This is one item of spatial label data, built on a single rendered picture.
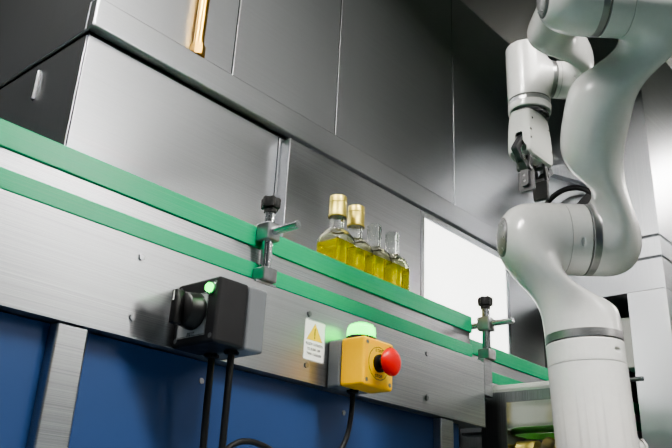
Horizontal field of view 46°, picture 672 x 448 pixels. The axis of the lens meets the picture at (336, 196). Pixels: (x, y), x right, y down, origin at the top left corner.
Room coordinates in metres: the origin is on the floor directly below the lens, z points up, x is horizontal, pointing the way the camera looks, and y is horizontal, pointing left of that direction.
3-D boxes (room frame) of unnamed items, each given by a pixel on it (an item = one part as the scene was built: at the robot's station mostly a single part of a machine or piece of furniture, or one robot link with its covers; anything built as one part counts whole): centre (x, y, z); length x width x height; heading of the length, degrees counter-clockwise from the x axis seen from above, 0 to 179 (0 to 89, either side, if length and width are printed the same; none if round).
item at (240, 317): (0.96, 0.14, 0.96); 0.08 x 0.08 x 0.08; 48
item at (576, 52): (1.26, -0.42, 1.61); 0.30 x 0.16 x 0.09; 2
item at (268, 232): (1.06, 0.08, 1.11); 0.07 x 0.04 x 0.13; 48
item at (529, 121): (1.37, -0.38, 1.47); 0.10 x 0.07 x 0.11; 138
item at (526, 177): (1.35, -0.35, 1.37); 0.03 x 0.03 x 0.07; 48
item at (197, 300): (0.92, 0.17, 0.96); 0.04 x 0.03 x 0.04; 48
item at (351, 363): (1.17, -0.05, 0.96); 0.07 x 0.07 x 0.07; 48
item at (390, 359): (1.14, -0.08, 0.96); 0.04 x 0.03 x 0.04; 138
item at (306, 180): (1.81, -0.19, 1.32); 0.90 x 0.03 x 0.34; 138
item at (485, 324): (1.54, -0.29, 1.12); 0.17 x 0.03 x 0.12; 48
